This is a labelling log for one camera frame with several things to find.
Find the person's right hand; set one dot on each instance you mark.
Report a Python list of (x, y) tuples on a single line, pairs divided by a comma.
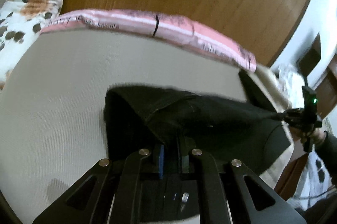
[(317, 137)]

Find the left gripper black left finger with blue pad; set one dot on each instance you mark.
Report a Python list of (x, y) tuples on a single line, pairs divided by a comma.
[(111, 189)]

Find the white textured bed mattress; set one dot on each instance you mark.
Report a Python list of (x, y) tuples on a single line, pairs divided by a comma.
[(52, 128)]

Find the white dotted cloth bundle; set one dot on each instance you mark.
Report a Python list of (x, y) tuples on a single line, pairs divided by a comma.
[(291, 82)]

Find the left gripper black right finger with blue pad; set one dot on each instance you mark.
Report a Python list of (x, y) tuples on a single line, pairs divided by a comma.
[(231, 193)]

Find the dark wall mirror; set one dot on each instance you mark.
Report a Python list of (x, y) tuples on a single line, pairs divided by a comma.
[(310, 59)]

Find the beige bed sheet edge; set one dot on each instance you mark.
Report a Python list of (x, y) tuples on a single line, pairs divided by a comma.
[(270, 87)]

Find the pink striped baby pillow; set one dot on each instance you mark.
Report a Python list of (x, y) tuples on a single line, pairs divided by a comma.
[(177, 30)]

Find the white brown floral pillow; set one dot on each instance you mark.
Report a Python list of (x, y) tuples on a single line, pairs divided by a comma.
[(21, 24)]

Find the black pants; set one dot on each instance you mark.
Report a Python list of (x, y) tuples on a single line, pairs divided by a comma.
[(138, 115)]

